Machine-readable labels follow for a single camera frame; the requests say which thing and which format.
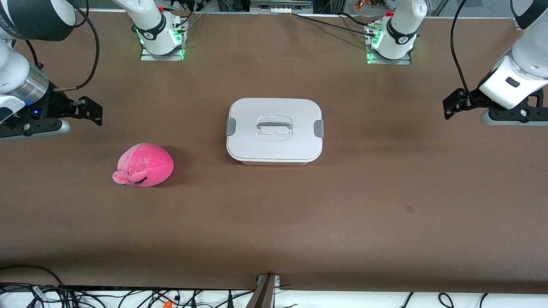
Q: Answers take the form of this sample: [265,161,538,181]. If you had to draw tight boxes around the black cable on table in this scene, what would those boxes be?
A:
[292,13,377,37]
[338,12,386,28]

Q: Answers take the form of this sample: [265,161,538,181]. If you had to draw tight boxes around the black looped floor cable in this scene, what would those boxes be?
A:
[0,265,66,300]

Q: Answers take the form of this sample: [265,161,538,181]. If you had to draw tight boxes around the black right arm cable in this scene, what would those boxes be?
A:
[54,0,101,92]

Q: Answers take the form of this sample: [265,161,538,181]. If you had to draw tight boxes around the pink plush toy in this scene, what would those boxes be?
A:
[112,143,175,188]

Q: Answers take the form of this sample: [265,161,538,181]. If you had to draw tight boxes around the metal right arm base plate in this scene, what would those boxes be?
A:
[140,21,186,61]

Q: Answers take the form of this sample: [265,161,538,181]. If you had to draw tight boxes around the white box lid grey latches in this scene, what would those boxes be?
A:
[226,98,325,162]

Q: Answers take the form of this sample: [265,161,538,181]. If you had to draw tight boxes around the black tangled floor cable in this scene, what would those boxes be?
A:
[64,290,165,308]
[171,290,255,308]

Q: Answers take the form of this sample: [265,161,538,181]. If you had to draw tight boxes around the translucent plastic box base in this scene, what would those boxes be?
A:
[233,157,318,166]

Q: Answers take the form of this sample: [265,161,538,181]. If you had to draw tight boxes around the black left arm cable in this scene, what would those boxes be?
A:
[450,0,477,103]

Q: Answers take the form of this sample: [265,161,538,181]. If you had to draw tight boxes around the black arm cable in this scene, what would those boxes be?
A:
[54,0,101,92]
[450,0,477,103]

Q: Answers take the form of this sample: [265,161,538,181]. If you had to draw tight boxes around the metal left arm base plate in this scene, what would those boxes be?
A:
[366,24,412,65]

